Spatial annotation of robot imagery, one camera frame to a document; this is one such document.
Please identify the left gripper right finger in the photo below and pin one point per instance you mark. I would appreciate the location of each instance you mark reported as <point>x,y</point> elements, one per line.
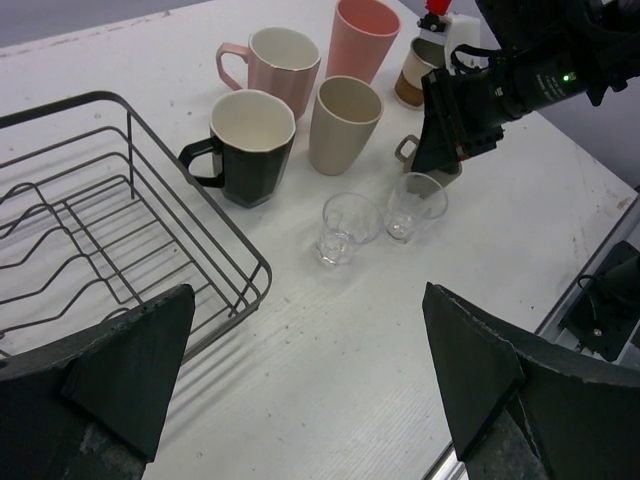
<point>520,407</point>

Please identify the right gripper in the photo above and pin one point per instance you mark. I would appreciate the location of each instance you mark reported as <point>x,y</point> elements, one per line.
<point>463,116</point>

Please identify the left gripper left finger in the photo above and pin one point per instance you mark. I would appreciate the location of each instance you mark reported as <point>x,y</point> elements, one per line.
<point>93,404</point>

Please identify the small tan cup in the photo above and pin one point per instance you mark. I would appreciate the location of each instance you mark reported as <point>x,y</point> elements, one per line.
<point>443,176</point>

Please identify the clear glass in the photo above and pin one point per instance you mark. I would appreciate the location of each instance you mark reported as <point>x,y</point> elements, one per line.
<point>416,201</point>
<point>349,222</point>

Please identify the beige two-tier cup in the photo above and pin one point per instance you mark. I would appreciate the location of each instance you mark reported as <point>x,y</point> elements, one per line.
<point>423,57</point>

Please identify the salmon pink tumbler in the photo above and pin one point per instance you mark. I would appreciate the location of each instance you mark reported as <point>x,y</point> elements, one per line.
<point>363,32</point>

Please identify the pink ceramic mug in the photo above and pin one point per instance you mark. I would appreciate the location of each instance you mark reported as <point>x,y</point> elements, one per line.
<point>280,61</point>

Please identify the black glossy mug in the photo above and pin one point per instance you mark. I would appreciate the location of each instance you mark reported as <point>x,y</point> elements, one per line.
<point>252,134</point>

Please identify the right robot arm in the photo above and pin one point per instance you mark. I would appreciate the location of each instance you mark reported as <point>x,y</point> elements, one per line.
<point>550,51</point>

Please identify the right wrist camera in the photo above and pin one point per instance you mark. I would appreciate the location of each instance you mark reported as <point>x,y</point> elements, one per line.
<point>442,31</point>

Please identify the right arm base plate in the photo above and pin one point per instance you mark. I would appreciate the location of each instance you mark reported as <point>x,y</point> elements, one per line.
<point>605,313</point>

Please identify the wire dish rack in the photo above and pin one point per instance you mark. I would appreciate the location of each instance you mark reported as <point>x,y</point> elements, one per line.
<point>98,216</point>

